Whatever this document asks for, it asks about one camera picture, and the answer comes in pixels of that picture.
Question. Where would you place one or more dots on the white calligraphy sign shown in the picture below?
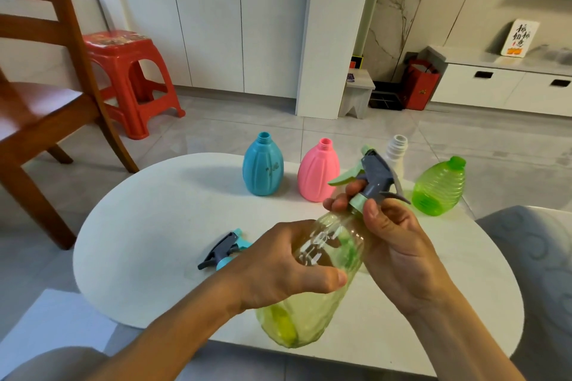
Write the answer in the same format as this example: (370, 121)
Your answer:
(519, 39)

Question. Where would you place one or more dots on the white plastic bottle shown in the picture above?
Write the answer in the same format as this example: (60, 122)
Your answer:
(397, 153)

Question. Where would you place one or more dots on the small white step stool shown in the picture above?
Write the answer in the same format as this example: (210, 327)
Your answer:
(357, 97)

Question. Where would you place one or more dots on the red plastic stool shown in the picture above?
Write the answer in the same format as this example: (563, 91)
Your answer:
(129, 81)

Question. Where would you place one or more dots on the person's right forearm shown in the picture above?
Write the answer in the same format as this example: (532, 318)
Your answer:
(460, 340)

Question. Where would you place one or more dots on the grey patterned cushioned seat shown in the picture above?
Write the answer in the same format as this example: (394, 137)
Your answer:
(536, 269)

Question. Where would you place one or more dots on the grey and blue spray head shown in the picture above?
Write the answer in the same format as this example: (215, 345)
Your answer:
(223, 251)

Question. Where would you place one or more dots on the blue plastic bottle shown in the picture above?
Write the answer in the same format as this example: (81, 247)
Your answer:
(262, 168)

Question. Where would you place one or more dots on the person's left hand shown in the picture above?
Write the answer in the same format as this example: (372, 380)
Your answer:
(268, 264)

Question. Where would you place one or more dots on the person's right thumb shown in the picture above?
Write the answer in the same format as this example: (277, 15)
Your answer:
(374, 220)

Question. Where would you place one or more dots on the red gift bag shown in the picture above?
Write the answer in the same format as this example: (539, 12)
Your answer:
(420, 86)

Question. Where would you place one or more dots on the pink plastic bottle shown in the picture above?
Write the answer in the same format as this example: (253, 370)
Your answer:
(317, 175)

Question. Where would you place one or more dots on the clear yellow-green spray bottle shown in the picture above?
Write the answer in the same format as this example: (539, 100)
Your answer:
(313, 318)

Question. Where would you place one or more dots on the brown wooden chair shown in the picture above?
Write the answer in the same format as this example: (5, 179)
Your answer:
(40, 113)

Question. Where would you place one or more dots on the person's left thumb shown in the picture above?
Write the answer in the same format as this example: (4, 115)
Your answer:
(319, 277)

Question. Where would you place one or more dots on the white low drawer cabinet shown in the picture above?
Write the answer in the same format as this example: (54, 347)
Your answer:
(500, 86)

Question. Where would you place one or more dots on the person's left forearm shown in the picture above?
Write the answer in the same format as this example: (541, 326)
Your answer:
(178, 340)

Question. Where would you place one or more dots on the grey and green spray head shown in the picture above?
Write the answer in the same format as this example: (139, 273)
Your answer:
(377, 173)

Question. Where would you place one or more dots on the green ribbed plastic bottle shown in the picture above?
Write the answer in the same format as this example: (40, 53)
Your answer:
(438, 191)

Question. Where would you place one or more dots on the person's right hand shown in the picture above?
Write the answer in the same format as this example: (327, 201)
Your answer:
(402, 255)

